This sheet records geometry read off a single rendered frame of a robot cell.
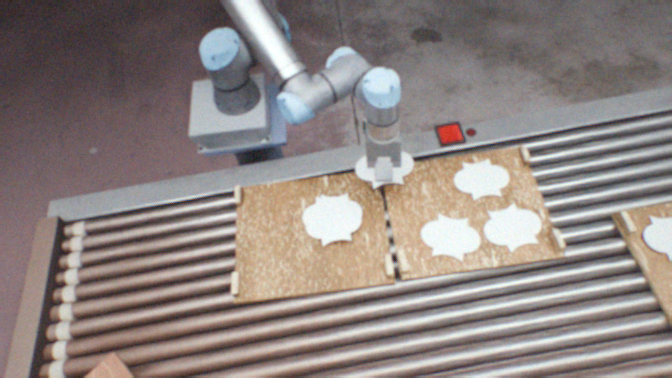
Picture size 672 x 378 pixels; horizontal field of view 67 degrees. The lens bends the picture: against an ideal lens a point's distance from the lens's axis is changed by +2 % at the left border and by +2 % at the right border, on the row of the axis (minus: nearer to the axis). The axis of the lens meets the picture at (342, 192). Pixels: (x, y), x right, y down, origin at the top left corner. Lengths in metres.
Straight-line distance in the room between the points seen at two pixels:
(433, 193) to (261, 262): 0.50
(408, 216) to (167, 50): 2.49
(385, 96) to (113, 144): 2.29
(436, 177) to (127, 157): 2.00
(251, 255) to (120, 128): 1.96
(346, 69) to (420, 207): 0.47
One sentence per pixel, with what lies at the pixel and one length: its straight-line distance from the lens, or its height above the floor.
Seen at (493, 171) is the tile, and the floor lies 0.94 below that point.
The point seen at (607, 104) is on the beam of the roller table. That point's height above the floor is 0.92.
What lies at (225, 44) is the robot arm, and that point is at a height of 1.19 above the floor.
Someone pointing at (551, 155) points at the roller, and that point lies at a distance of 1.54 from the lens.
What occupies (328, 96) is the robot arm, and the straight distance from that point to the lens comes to 1.07.
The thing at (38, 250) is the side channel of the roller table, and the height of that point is 0.95.
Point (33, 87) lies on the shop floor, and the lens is 3.73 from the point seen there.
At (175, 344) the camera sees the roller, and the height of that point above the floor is 0.92.
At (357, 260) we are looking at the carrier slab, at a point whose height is 0.94.
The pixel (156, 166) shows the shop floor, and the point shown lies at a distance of 2.89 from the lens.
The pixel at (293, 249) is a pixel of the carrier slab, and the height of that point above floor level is 0.94.
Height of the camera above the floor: 2.11
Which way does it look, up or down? 57 degrees down
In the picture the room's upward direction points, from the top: 10 degrees counter-clockwise
